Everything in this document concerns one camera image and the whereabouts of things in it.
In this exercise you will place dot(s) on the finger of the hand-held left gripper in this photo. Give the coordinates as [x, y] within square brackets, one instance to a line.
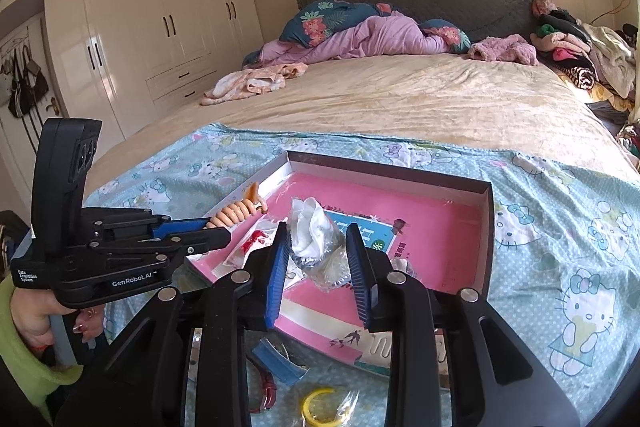
[200, 242]
[182, 225]

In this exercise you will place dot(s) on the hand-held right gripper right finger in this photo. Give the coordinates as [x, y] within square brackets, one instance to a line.
[360, 277]

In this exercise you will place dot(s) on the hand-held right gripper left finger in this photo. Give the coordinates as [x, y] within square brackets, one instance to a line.
[277, 277]

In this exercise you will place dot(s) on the red bead earrings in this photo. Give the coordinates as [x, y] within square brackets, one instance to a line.
[250, 244]

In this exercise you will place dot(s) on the clear bag with white cloth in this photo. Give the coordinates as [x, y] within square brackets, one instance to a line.
[315, 227]

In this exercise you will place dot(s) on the grey cardboard box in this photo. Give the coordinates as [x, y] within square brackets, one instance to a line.
[480, 252]

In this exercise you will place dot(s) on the person's left forearm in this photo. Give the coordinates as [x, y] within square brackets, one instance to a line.
[20, 367]

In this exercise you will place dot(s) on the person's left hand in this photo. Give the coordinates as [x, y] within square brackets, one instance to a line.
[32, 322]

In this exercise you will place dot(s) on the small blue box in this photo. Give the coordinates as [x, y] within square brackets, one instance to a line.
[280, 359]

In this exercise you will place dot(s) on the pink book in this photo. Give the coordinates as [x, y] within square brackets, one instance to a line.
[440, 227]

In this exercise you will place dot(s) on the black hanging handbag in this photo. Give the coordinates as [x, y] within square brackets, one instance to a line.
[20, 92]

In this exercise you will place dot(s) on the pink and cream garment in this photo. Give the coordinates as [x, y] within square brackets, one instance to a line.
[250, 82]

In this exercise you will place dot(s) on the cream wardrobe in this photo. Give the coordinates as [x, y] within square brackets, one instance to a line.
[150, 32]

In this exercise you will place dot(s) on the beige bed sheet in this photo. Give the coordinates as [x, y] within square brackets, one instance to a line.
[410, 107]

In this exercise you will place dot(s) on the cartoon cat printed blanket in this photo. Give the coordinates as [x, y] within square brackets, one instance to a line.
[560, 257]

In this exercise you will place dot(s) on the pink quilt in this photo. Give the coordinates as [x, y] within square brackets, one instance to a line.
[370, 39]

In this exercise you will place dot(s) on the dark floral pillow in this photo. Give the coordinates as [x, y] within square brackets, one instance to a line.
[447, 37]
[325, 19]

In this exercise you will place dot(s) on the pink fluffy garment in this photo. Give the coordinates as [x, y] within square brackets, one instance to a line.
[505, 49]

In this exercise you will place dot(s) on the grey padded headboard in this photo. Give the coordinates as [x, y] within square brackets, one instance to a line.
[450, 2]

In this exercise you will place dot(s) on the pile of clothes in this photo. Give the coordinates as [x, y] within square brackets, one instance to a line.
[585, 52]

